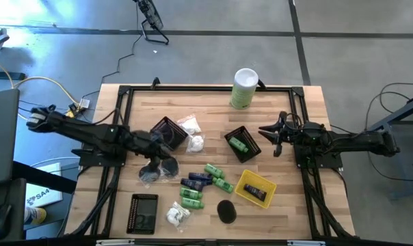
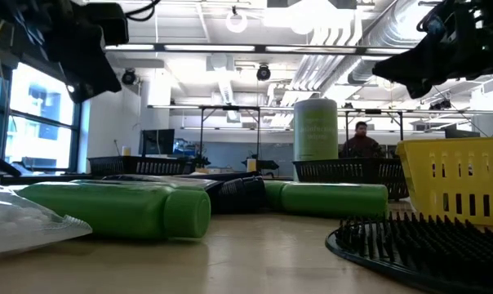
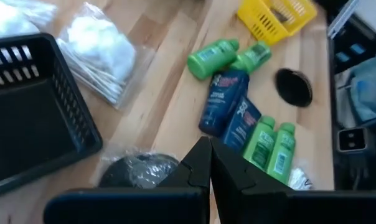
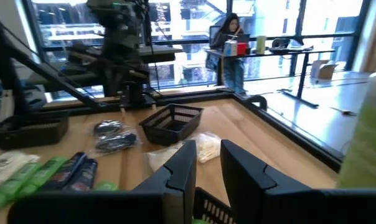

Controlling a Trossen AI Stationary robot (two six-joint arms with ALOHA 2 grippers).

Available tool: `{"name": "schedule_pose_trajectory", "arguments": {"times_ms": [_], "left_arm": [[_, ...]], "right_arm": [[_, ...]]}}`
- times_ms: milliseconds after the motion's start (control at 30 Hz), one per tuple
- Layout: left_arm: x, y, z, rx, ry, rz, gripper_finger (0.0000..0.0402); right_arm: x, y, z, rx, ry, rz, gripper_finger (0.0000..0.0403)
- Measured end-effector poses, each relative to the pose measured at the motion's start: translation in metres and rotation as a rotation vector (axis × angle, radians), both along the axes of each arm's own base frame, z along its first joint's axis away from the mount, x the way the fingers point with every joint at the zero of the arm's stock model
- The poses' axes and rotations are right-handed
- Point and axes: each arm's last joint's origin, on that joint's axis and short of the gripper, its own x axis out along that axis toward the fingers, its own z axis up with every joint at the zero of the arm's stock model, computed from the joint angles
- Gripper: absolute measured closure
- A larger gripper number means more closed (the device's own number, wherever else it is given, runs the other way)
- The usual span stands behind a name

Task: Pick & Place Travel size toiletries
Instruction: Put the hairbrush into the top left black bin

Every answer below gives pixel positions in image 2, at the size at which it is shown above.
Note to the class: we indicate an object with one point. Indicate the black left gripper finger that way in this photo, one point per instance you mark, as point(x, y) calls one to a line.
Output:
point(103, 75)
point(81, 92)

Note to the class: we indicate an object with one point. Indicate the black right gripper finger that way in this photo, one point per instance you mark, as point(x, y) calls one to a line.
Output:
point(414, 67)
point(424, 90)

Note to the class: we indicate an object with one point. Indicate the yellow plastic basket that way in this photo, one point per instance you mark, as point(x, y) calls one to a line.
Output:
point(454, 192)

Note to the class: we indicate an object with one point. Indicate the green travel bottle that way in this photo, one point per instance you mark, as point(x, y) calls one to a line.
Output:
point(107, 212)
point(332, 200)

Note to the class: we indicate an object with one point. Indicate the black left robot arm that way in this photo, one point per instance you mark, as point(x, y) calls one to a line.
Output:
point(26, 24)

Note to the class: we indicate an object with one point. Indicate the black ceiling spotlight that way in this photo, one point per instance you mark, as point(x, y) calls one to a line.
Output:
point(128, 77)
point(263, 72)

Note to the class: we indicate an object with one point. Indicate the yellow cup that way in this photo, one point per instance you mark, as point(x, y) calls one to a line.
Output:
point(126, 151)

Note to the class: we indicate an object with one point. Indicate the person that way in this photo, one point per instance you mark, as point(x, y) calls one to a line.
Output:
point(361, 145)

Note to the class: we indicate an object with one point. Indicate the black computer monitor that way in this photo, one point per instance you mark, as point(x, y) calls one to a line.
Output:
point(158, 142)

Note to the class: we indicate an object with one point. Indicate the black plastic basket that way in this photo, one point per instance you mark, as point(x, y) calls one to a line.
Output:
point(136, 165)
point(352, 179)

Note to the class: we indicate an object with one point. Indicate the long ceiling light bar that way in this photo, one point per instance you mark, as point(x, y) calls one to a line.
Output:
point(210, 47)

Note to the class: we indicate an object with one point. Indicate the green white wipes canister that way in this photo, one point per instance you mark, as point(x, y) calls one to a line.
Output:
point(316, 130)

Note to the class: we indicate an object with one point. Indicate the bag of cotton balls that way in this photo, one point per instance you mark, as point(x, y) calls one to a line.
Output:
point(22, 220)

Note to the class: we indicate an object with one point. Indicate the white round pendant lamp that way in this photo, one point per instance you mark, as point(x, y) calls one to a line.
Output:
point(236, 22)

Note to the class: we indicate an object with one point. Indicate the small yellow container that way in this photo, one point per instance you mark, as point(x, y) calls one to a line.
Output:
point(251, 165)

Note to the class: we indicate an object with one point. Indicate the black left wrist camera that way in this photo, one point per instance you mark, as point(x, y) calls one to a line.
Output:
point(107, 22)

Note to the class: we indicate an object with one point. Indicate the window with dark frame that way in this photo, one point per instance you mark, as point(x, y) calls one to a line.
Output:
point(38, 122)

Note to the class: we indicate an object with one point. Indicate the black metal gantry frame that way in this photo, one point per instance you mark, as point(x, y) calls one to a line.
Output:
point(373, 111)
point(230, 108)

